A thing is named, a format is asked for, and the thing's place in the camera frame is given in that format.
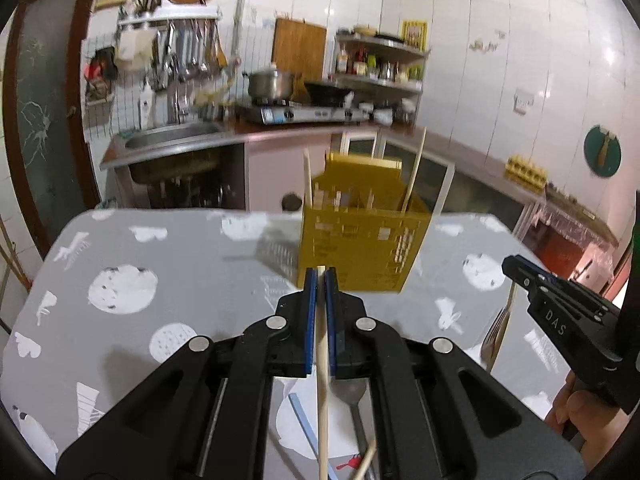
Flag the black wok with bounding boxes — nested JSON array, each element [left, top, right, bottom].
[[304, 81, 352, 107]]

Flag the green round wall board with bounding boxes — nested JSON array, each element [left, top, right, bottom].
[[584, 125, 622, 179]]

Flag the wooden cutting board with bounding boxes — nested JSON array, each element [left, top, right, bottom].
[[271, 18, 326, 104]]

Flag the wooden chopstick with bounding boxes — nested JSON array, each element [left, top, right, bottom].
[[316, 266, 330, 480], [303, 148, 314, 207], [400, 127, 427, 214], [352, 438, 378, 480]]

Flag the wall utensil rack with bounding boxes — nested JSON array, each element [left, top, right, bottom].
[[115, 0, 228, 91]]

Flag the light blue plastic spoon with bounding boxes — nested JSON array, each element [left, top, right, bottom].
[[288, 393, 319, 458]]

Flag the corner metal shelf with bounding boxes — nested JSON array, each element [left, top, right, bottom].
[[326, 26, 430, 125]]

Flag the dark wood glass door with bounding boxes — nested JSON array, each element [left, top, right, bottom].
[[2, 0, 100, 255]]

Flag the yellow wall poster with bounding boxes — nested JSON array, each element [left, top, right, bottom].
[[401, 20, 428, 52]]

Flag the grey animal print tablecloth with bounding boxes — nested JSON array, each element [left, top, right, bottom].
[[1, 209, 570, 479]]

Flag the green handled metal fork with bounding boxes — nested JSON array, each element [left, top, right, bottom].
[[480, 282, 518, 372]]

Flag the yellow perforated utensil holder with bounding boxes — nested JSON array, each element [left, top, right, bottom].
[[297, 152, 432, 292]]

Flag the gas stove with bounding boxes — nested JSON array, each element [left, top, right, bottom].
[[235, 103, 370, 126]]

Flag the stainless steel cooking pot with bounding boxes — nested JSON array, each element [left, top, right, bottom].
[[242, 64, 297, 101]]

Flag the person's right hand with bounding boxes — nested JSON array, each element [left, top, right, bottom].
[[544, 372, 629, 471]]

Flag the stainless steel sink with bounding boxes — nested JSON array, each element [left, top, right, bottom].
[[125, 122, 226, 150]]

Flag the metal spoon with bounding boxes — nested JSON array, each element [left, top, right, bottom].
[[330, 379, 375, 479]]

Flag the white dish soap bottle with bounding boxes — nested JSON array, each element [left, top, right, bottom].
[[139, 84, 154, 130]]

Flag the yellow egg tray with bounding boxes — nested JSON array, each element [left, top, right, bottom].
[[504, 155, 548, 194]]

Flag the white wall socket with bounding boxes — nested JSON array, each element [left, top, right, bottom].
[[513, 88, 535, 115]]

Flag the kitchen counter cabinets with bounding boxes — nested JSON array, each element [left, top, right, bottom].
[[100, 122, 617, 278]]

